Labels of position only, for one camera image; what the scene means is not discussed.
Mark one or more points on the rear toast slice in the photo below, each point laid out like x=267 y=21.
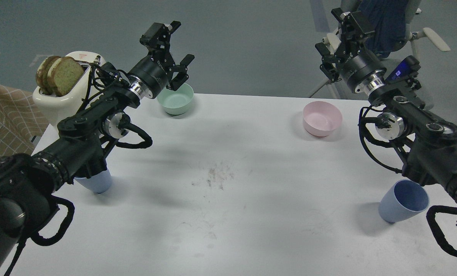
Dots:
x=42 y=74

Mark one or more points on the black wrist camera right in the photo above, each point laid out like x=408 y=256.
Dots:
x=404 y=75

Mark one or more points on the cream white toaster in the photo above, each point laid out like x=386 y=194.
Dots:
x=56 y=108

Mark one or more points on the toast slice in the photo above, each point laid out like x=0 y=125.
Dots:
x=42 y=74
x=63 y=75

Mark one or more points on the pink bowl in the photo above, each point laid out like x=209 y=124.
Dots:
x=320 y=118

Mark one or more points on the beige checkered cloth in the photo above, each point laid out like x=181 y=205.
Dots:
x=20 y=121

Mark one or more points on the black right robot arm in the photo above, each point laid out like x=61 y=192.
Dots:
x=396 y=118

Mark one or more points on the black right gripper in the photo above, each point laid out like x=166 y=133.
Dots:
x=360 y=69

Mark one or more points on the mint green bowl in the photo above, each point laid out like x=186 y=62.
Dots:
x=176 y=102

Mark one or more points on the front toast slice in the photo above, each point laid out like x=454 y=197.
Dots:
x=63 y=75

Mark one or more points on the grey office chair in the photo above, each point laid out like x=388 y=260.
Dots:
x=412 y=9

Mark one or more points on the light blue cup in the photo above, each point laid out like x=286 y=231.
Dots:
x=403 y=201
x=98 y=184

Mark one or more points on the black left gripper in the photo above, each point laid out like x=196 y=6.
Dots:
x=158 y=70

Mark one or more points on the blue denim jacket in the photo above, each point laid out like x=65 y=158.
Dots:
x=389 y=22

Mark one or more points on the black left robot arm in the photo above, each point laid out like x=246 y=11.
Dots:
x=28 y=208

